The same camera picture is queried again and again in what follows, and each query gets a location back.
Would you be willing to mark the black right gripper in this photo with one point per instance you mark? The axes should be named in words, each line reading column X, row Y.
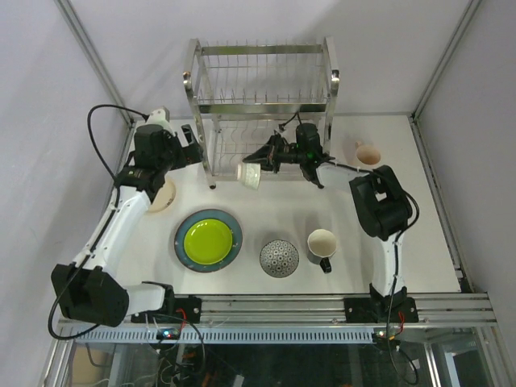
column 274, row 152

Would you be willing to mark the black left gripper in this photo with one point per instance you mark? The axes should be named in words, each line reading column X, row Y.
column 188, row 146

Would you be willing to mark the teal patterned white bowl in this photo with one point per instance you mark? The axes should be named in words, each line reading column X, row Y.
column 248, row 175

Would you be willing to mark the stainless steel dish rack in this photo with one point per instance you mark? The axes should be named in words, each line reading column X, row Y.
column 239, row 94

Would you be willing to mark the black mug cream inside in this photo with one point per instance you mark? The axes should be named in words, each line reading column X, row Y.
column 321, row 245

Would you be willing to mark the dark blue patterned bowl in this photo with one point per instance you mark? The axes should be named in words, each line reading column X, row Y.
column 279, row 258

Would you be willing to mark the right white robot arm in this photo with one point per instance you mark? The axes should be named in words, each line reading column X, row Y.
column 383, row 207

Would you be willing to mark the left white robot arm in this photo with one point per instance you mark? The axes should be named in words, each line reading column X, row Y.
column 87, row 290

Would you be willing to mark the cream plate with floral print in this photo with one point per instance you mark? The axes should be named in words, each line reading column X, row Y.
column 164, row 197

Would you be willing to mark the blue glazed ceramic plate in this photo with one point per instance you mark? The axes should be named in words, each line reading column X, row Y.
column 221, row 215

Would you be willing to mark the pink ceramic mug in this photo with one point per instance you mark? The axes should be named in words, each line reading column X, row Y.
column 367, row 154

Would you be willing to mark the lime green plate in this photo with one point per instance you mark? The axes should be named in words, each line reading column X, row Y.
column 208, row 241

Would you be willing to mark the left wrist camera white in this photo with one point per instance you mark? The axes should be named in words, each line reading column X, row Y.
column 159, row 116

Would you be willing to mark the aluminium frame post left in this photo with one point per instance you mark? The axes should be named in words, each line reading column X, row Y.
column 86, row 44

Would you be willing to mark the aluminium frame post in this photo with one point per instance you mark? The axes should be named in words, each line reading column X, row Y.
column 453, row 43
column 86, row 44

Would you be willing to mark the perforated cable tray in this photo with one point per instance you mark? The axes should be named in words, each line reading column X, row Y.
column 230, row 335

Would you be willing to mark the aluminium front rail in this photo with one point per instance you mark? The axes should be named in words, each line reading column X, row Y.
column 419, row 310

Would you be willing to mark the aluminium frame post right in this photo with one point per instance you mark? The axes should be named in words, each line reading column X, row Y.
column 453, row 43

